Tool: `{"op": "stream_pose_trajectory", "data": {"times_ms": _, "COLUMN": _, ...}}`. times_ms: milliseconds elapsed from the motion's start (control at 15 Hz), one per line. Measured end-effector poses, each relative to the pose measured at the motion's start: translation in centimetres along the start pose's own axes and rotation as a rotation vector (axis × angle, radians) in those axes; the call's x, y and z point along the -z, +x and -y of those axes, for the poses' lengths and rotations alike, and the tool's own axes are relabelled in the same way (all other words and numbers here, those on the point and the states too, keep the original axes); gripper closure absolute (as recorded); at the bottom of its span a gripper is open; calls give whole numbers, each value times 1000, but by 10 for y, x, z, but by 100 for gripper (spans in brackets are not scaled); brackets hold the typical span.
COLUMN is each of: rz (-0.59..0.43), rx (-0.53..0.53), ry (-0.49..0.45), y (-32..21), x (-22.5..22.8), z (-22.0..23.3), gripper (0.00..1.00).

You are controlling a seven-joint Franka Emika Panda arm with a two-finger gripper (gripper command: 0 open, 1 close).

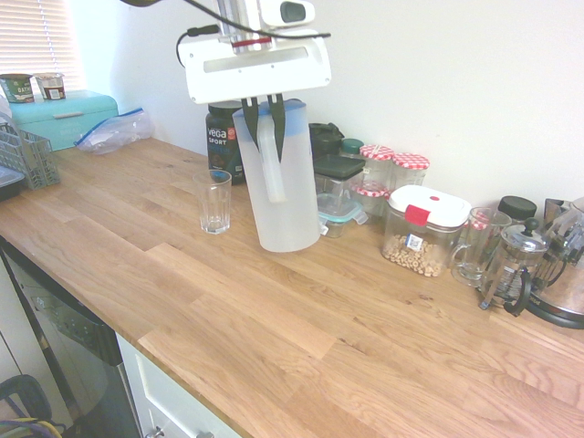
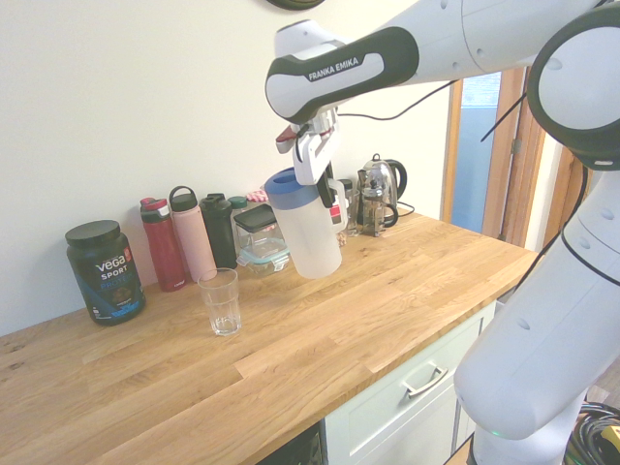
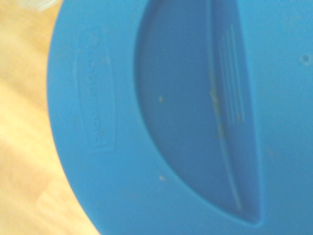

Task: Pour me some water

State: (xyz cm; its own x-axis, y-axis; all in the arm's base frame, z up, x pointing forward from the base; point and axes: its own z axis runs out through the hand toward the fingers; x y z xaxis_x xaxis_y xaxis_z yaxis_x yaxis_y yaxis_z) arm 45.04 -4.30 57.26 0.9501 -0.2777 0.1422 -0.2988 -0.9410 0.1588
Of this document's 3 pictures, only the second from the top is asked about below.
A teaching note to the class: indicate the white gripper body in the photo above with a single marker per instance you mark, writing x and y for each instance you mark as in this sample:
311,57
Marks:
312,157

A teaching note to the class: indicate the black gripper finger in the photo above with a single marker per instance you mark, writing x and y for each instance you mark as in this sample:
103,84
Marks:
331,171
325,194

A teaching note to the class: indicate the translucent pitcher with blue lid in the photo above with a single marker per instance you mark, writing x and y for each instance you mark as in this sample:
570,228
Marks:
310,232

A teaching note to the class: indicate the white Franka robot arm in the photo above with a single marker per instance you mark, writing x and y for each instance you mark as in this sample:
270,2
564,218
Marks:
533,315

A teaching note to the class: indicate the pink water bottle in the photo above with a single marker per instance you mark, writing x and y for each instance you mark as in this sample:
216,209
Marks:
194,237

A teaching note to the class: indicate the red water bottle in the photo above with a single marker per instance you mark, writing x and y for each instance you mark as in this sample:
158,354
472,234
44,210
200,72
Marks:
162,247

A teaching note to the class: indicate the glass jar with black lid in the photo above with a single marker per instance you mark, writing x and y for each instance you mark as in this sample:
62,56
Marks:
352,213

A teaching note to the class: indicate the plastic container with white lid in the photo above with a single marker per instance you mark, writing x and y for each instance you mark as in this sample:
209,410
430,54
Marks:
343,239

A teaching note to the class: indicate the glass french press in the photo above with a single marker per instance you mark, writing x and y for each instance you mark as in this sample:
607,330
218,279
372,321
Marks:
375,208

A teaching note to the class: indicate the stainless steel electric kettle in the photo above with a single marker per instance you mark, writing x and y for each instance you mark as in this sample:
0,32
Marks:
387,176

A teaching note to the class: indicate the jar with red checkered lid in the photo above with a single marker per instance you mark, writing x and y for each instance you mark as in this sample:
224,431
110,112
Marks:
257,196

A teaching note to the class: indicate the glass container with black lid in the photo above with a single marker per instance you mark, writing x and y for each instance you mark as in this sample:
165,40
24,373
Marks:
257,223

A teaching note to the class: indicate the jar with green lid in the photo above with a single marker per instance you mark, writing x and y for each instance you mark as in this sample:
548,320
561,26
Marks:
238,202

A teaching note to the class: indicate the glass container with teal lid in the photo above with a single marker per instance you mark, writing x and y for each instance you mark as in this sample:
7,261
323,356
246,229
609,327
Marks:
261,259

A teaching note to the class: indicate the black shaker bottle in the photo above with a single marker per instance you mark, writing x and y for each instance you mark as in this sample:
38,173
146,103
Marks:
219,232

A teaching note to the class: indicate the clear drinking glass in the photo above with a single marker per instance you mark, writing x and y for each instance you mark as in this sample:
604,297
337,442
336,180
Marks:
220,310

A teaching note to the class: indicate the black Vega protein tub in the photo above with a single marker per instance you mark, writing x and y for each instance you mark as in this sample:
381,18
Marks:
106,276

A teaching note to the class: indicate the pale green cabinet drawer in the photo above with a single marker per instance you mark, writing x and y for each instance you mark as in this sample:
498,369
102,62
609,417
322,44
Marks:
387,421

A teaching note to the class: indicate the dark under-counter appliance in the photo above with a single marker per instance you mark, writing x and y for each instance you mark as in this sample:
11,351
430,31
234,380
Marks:
305,448

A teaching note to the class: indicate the yellow box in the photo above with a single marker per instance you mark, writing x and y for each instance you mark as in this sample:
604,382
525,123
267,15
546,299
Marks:
611,445

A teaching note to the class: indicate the red and grey wrist camera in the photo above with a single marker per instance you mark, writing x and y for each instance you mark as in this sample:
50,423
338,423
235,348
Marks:
286,143

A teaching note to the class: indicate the black round wall object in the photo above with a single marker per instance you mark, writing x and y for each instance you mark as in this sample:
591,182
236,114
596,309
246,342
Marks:
295,4

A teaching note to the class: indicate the wooden door frame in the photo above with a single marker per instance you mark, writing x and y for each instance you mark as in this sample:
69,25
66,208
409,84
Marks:
508,194

